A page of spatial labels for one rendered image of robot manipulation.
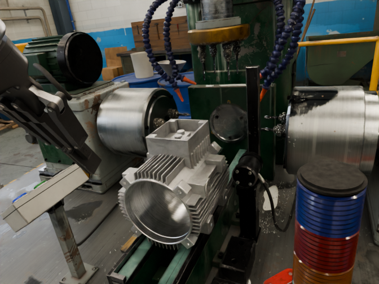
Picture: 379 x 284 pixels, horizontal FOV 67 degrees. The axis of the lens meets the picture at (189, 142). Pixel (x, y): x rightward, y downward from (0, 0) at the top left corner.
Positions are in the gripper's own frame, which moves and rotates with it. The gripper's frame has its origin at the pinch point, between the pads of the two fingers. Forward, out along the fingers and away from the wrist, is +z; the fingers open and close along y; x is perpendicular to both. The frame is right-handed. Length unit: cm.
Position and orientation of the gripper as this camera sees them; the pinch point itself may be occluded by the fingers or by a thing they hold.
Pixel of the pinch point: (83, 155)
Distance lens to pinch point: 49.4
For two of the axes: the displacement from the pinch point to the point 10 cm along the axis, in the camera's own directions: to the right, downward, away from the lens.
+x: -3.2, 8.0, -5.0
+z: 3.0, 5.9, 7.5
